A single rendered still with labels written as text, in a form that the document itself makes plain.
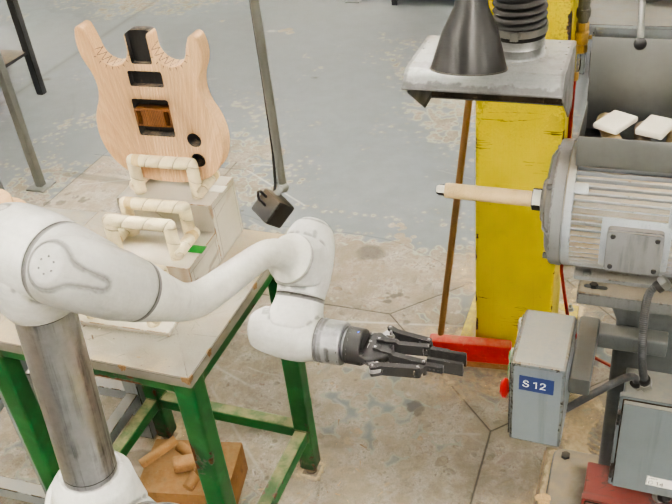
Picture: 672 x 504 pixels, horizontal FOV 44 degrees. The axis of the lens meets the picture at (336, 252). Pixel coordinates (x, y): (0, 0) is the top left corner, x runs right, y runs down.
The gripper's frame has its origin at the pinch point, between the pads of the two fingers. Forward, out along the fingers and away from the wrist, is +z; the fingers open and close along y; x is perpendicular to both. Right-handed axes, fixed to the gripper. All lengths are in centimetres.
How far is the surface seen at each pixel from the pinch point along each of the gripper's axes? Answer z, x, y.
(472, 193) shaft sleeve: -1.9, 19.1, -30.5
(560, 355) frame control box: 20.7, 5.3, -1.0
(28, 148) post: -278, -81, -193
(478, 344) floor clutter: -17, -94, -111
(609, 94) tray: 23, 39, -39
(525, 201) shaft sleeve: 9.0, 18.6, -30.4
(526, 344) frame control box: 14.4, 5.3, -2.5
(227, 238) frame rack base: -70, -10, -42
